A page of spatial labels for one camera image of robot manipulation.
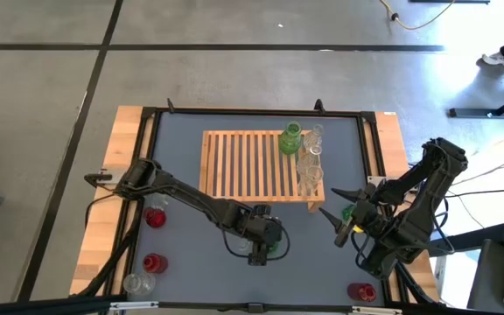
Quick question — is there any wooden slatted shelf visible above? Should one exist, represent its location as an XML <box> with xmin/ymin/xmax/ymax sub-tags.
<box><xmin>198</xmin><ymin>129</ymin><xmax>326</xmax><ymax>215</ymax></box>

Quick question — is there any grey table mat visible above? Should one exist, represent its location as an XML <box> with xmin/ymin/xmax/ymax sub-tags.
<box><xmin>128</xmin><ymin>111</ymin><xmax>388</xmax><ymax>307</ymax></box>

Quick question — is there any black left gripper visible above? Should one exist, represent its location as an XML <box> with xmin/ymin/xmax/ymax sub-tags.
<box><xmin>223</xmin><ymin>203</ymin><xmax>284</xmax><ymax>267</ymax></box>

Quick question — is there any small green glass vase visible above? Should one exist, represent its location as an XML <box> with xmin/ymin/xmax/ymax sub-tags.
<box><xmin>340</xmin><ymin>203</ymin><xmax>357</xmax><ymax>222</ymax></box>

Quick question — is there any white metal bracket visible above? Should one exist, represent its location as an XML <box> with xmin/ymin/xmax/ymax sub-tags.
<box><xmin>367</xmin><ymin>174</ymin><xmax>388</xmax><ymax>191</ymax></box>

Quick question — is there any large green glass vase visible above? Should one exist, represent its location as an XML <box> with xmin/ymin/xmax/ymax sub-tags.
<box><xmin>277</xmin><ymin>120</ymin><xmax>304</xmax><ymax>156</ymax></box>

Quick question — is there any black desk leg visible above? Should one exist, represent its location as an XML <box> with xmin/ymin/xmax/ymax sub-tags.
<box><xmin>448</xmin><ymin>85</ymin><xmax>504</xmax><ymax>120</ymax></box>

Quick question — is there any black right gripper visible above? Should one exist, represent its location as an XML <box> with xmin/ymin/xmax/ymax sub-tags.
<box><xmin>318</xmin><ymin>183</ymin><xmax>393</xmax><ymax>249</ymax></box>

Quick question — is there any black cable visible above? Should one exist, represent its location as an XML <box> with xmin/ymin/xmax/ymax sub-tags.
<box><xmin>446</xmin><ymin>187</ymin><xmax>504</xmax><ymax>200</ymax></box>

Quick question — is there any black metal table frame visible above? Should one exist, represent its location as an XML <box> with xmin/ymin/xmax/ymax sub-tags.
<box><xmin>105</xmin><ymin>98</ymin><xmax>410</xmax><ymax>314</ymax></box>

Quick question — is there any wide clear glass vase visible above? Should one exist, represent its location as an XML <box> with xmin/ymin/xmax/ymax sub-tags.
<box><xmin>122</xmin><ymin>271</ymin><xmax>158</xmax><ymax>296</ymax></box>

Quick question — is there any dark office desk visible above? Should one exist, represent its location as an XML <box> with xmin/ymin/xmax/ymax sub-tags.
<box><xmin>426</xmin><ymin>222</ymin><xmax>504</xmax><ymax>315</ymax></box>

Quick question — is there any person's shoe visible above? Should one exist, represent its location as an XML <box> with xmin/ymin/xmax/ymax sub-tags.
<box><xmin>481</xmin><ymin>52</ymin><xmax>504</xmax><ymax>69</ymax></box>

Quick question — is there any red glass vase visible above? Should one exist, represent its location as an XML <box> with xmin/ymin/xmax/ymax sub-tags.
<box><xmin>346</xmin><ymin>282</ymin><xmax>379</xmax><ymax>304</ymax></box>
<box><xmin>141</xmin><ymin>252</ymin><xmax>170</xmax><ymax>276</ymax></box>
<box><xmin>143</xmin><ymin>206</ymin><xmax>168</xmax><ymax>230</ymax></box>

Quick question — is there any yellow extension cable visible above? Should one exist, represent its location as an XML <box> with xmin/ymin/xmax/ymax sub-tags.
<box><xmin>378</xmin><ymin>0</ymin><xmax>457</xmax><ymax>31</ymax></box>

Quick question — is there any black beam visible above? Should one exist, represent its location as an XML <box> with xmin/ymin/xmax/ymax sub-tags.
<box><xmin>0</xmin><ymin>295</ymin><xmax>129</xmax><ymax>315</ymax></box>

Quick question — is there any black cable sleeve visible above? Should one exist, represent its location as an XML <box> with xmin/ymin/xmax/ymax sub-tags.
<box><xmin>70</xmin><ymin>196</ymin><xmax>146</xmax><ymax>301</ymax></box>
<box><xmin>387</xmin><ymin>262</ymin><xmax>439</xmax><ymax>307</ymax></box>

